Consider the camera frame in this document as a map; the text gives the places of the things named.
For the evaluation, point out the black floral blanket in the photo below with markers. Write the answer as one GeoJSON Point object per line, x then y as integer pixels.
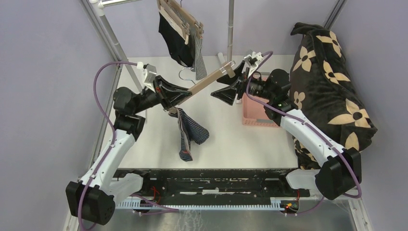
{"type": "Point", "coordinates": [321, 87]}

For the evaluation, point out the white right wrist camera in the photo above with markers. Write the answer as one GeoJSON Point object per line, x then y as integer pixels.
{"type": "Point", "coordinates": [253, 60]}

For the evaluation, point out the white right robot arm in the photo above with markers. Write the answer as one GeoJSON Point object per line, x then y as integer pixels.
{"type": "Point", "coordinates": [339, 171]}

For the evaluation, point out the white cable duct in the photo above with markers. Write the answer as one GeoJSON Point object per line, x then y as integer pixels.
{"type": "Point", "coordinates": [136, 203]}

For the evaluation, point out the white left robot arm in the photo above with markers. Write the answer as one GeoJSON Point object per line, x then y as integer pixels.
{"type": "Point", "coordinates": [94, 197]}

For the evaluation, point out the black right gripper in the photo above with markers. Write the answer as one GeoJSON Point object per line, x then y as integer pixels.
{"type": "Point", "coordinates": [227, 94]}

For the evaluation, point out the dark striped underwear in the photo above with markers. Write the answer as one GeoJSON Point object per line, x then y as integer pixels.
{"type": "Point", "coordinates": [190, 131]}

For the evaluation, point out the grey striped underwear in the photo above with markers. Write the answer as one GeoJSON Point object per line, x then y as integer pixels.
{"type": "Point", "coordinates": [196, 45]}

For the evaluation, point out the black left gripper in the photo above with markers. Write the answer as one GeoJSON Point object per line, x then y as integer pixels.
{"type": "Point", "coordinates": [175, 95]}

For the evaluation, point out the wooden clip hanger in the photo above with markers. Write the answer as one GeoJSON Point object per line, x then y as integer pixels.
{"type": "Point", "coordinates": [224, 70]}
{"type": "Point", "coordinates": [175, 21]}
{"type": "Point", "coordinates": [189, 18]}

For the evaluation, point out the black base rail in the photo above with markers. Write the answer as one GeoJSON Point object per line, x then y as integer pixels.
{"type": "Point", "coordinates": [216, 186]}

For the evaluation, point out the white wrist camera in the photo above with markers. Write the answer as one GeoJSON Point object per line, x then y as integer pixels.
{"type": "Point", "coordinates": [253, 60]}
{"type": "Point", "coordinates": [148, 73]}

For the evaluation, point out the black underwear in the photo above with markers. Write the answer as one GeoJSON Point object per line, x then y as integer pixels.
{"type": "Point", "coordinates": [178, 50]}

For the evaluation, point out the pink plastic basket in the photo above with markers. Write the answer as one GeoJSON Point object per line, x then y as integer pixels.
{"type": "Point", "coordinates": [253, 113]}

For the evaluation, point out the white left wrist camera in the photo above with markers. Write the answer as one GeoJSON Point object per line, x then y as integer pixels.
{"type": "Point", "coordinates": [148, 73]}

